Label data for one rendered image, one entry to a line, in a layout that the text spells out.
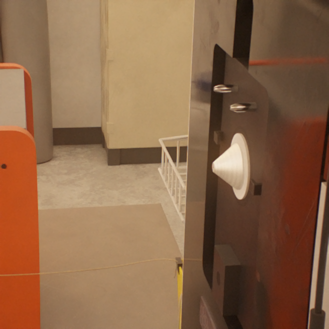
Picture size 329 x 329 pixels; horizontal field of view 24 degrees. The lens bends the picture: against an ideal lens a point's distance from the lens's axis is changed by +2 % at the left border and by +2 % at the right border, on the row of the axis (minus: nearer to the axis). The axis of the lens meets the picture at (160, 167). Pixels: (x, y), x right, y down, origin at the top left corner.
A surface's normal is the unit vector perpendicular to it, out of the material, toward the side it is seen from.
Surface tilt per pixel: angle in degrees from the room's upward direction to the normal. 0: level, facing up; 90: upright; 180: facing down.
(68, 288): 0
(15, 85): 0
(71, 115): 90
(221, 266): 90
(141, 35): 90
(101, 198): 0
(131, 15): 90
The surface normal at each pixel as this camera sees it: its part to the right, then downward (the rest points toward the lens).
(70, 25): 0.17, 0.37
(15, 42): -0.22, 0.36
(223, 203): -0.99, 0.04
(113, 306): 0.03, -0.93
